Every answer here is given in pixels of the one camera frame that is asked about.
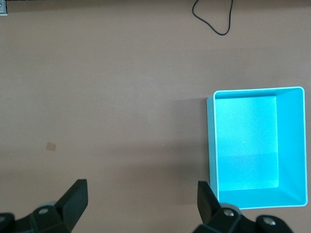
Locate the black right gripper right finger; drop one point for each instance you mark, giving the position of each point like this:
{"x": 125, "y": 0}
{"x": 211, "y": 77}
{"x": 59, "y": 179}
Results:
{"x": 209, "y": 211}

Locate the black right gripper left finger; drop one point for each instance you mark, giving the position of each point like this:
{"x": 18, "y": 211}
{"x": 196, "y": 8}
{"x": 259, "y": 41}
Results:
{"x": 70, "y": 208}

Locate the cyan plastic bin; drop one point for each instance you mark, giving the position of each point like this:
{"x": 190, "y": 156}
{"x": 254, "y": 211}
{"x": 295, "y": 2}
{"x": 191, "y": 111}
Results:
{"x": 245, "y": 140}

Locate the silver metal mounting bracket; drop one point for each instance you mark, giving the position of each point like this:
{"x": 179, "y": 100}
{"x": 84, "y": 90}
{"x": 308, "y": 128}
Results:
{"x": 3, "y": 10}

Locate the square brown tape patch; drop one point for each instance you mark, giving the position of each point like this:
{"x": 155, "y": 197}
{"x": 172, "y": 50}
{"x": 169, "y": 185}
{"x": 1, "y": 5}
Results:
{"x": 51, "y": 146}

